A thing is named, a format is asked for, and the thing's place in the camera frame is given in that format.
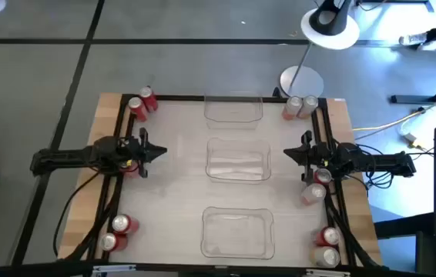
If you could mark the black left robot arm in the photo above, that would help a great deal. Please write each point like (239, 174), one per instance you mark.
(68, 157)

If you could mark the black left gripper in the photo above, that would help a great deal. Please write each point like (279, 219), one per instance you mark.
(131, 152)

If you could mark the black desk support beam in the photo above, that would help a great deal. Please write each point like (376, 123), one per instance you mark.
(403, 227)

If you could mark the white work surface board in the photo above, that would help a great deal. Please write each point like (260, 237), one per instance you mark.
(172, 192)

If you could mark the silver bracket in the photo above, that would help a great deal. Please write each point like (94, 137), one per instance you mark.
(114, 268)
(327, 272)

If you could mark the white power adapter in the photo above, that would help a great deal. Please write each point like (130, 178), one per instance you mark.
(408, 137)

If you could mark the clear plastic bin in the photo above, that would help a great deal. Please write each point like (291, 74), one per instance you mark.
(233, 111)
(237, 234)
(237, 161)

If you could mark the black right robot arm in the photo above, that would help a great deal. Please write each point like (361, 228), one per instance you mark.
(387, 163)

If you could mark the black table frame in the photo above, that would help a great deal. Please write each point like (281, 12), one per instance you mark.
(183, 97)

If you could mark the white floor lamp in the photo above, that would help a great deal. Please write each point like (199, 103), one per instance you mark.
(301, 81)

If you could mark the person's shoe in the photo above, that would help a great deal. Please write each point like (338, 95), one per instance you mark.
(412, 38)

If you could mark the black desk foot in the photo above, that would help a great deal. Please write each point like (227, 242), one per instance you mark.
(414, 99)

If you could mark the black clamp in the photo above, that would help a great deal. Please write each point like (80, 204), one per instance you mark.
(276, 91)

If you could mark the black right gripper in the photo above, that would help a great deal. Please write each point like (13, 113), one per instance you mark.
(322, 157)

